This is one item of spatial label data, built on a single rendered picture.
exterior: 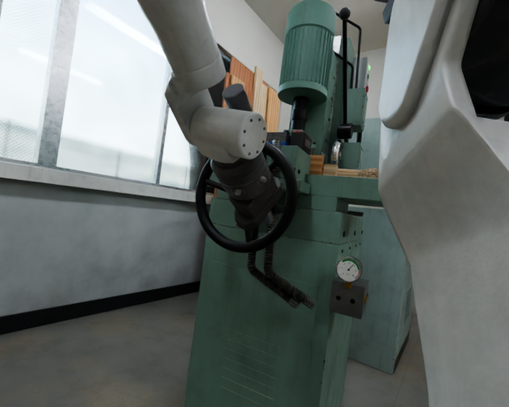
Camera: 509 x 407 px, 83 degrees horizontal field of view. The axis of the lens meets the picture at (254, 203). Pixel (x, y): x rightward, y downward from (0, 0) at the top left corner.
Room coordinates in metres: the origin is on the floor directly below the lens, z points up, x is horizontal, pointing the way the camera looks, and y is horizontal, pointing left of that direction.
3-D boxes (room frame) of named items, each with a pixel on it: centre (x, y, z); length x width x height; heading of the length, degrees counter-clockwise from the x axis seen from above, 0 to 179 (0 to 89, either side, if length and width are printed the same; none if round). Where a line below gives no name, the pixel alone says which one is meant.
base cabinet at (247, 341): (1.14, -0.17, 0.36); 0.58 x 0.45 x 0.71; 153
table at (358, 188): (0.92, -0.10, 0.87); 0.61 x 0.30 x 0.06; 63
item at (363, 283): (0.79, -0.29, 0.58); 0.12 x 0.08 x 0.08; 153
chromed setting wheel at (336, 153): (1.09, -0.29, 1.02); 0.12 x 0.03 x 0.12; 153
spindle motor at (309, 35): (1.03, -0.12, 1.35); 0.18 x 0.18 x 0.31
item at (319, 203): (0.98, -0.09, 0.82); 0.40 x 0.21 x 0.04; 63
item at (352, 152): (1.12, -0.34, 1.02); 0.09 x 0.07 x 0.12; 63
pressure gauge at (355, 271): (0.72, -0.26, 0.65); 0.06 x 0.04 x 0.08; 63
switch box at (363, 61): (1.25, -0.39, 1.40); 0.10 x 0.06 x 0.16; 153
